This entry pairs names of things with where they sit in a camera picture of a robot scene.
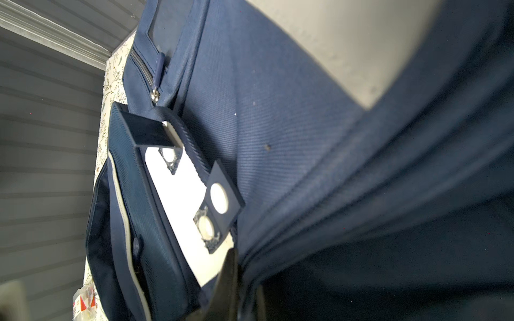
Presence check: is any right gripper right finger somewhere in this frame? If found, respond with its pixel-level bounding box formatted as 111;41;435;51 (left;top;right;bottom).
254;285;268;321

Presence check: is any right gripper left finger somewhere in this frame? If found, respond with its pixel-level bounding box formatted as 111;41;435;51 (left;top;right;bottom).
192;248;239;320

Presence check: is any navy blue student backpack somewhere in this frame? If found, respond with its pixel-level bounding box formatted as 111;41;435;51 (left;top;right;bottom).
86;1;513;320

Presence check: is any red card box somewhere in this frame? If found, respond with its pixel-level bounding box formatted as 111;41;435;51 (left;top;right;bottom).
72;284;97;321

